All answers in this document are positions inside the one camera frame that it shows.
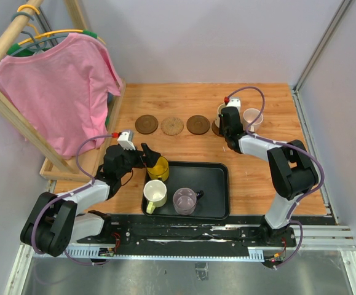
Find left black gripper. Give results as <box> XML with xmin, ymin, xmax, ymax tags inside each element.
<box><xmin>117</xmin><ymin>143</ymin><xmax>161</xmax><ymax>178</ymax></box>

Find white mug yellow handle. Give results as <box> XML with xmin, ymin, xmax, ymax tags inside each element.
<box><xmin>143</xmin><ymin>179</ymin><xmax>167</xmax><ymax>214</ymax></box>

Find brown coaster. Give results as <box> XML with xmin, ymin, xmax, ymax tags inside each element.
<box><xmin>212</xmin><ymin>121</ymin><xmax>224</xmax><ymax>138</ymax></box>
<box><xmin>135</xmin><ymin>114</ymin><xmax>159</xmax><ymax>135</ymax></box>
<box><xmin>186</xmin><ymin>115</ymin><xmax>210</xmax><ymax>135</ymax></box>

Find woven rattan coaster back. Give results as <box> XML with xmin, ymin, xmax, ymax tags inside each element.
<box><xmin>161</xmin><ymin>117</ymin><xmax>184</xmax><ymax>136</ymax></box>

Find purple mug black handle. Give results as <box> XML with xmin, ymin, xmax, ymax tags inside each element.
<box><xmin>173</xmin><ymin>187</ymin><xmax>204</xmax><ymax>216</ymax></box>

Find cream mug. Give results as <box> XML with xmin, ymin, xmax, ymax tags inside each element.
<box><xmin>214</xmin><ymin>104</ymin><xmax>226</xmax><ymax>128</ymax></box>

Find pink mug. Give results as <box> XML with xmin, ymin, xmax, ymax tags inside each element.
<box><xmin>242</xmin><ymin>108</ymin><xmax>263</xmax><ymax>133</ymax></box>

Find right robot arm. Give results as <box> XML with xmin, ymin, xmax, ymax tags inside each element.
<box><xmin>220</xmin><ymin>106</ymin><xmax>318</xmax><ymax>246</ymax></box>

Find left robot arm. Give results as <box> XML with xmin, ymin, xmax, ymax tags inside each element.
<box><xmin>20</xmin><ymin>143</ymin><xmax>161</xmax><ymax>257</ymax></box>

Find black serving tray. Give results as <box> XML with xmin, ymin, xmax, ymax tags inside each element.
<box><xmin>141</xmin><ymin>161</ymin><xmax>230</xmax><ymax>220</ymax></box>

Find wooden clothes rack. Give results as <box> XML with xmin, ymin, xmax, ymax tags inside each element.
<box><xmin>0</xmin><ymin>1</ymin><xmax>126</xmax><ymax>183</ymax></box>

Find pink t-shirt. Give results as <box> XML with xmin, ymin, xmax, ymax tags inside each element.
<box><xmin>0</xmin><ymin>33</ymin><xmax>122</xmax><ymax>159</ymax></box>

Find grey hanger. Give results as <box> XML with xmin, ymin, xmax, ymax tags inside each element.
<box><xmin>6</xmin><ymin>4</ymin><xmax>68</xmax><ymax>56</ymax></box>

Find yellow green hanger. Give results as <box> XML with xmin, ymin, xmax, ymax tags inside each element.
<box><xmin>6</xmin><ymin>3</ymin><xmax>107</xmax><ymax>57</ymax></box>

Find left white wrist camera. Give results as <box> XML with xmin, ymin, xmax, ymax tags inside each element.
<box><xmin>117</xmin><ymin>130</ymin><xmax>136</xmax><ymax>151</ymax></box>

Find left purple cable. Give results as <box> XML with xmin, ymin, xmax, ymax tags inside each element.
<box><xmin>31</xmin><ymin>132</ymin><xmax>119</xmax><ymax>266</ymax></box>

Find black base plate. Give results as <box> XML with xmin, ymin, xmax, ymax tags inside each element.
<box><xmin>78</xmin><ymin>214</ymin><xmax>297</xmax><ymax>259</ymax></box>

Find aluminium corner post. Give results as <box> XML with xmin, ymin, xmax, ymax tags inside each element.
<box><xmin>295</xmin><ymin>0</ymin><xmax>355</xmax><ymax>90</ymax></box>

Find aluminium rail frame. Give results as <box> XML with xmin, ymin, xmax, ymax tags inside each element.
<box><xmin>4</xmin><ymin>222</ymin><xmax>356</xmax><ymax>294</ymax></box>

